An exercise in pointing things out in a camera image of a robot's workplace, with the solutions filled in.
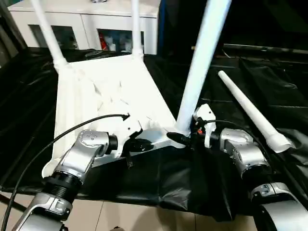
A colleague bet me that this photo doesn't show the white plastic table top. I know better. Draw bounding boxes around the white plastic table top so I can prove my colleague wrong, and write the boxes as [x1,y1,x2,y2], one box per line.
[41,51,189,179]

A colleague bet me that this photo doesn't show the white plastic table leg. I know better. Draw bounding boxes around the white plastic table leg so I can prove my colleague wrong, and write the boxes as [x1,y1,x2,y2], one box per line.
[29,0,68,70]
[129,0,145,61]
[217,70,296,154]
[174,0,233,136]

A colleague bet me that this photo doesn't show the black mat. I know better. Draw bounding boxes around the black mat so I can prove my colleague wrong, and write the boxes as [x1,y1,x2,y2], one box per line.
[0,45,308,222]

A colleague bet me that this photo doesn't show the dark long bar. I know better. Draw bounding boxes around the dark long bar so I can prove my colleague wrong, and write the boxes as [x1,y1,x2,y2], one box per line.
[222,42,308,55]

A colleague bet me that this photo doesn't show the black box with gold label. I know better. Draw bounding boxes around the black box with gold label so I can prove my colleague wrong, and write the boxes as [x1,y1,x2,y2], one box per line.
[160,0,225,59]

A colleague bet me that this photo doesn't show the white cabinet with glass doors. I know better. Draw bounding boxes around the white cabinet with glass doors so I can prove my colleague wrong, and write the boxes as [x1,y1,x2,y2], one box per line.
[6,0,161,55]

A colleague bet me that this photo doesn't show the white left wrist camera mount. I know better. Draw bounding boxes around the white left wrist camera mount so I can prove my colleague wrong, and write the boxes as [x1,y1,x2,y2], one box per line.
[115,115,144,160]

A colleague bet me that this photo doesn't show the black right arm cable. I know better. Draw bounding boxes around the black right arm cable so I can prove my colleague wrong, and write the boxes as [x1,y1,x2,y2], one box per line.
[196,118,276,171]

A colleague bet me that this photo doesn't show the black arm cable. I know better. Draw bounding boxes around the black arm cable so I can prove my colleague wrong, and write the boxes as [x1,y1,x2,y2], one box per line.
[0,112,132,231]
[196,118,276,171]

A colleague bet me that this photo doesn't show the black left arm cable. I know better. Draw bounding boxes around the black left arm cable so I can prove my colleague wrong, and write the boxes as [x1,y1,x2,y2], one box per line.
[0,112,132,231]

